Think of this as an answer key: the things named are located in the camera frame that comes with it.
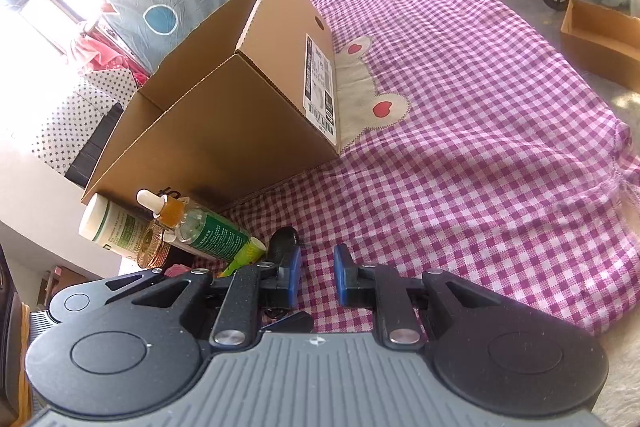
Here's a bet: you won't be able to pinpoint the green dropper bottle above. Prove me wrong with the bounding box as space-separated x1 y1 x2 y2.
137 188 250 262

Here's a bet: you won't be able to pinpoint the large open cardboard box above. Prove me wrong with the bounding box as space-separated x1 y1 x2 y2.
85 0 341 210

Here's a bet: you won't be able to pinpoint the polka dot white cloth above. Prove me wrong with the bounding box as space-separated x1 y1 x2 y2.
30 68 138 176

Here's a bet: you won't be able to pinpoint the gold lidded round jar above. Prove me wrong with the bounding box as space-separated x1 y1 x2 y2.
134 222 170 269

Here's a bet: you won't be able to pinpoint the small cardboard box on floor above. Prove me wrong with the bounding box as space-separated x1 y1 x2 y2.
560 0 640 92

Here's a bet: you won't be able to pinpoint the white green-label supplement bottle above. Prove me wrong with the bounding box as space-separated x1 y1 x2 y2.
77 193 222 263

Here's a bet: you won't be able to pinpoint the pink red cloth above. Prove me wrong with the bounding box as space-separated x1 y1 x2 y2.
70 35 149 86

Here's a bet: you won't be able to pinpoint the purple checkered bed sheet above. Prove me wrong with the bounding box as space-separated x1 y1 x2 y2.
228 0 639 333

